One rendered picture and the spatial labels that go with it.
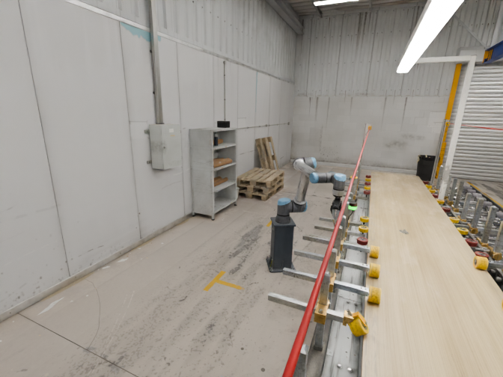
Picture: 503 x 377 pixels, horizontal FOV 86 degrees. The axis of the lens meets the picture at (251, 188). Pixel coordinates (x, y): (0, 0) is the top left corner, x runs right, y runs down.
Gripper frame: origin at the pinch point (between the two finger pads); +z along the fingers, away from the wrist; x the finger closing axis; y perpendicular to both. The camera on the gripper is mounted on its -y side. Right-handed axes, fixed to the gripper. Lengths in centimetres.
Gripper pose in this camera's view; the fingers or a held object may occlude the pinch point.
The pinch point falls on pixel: (334, 218)
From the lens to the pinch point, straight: 234.9
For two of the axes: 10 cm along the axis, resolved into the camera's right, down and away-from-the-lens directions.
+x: -9.2, -1.3, 3.8
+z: -0.2, 9.6, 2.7
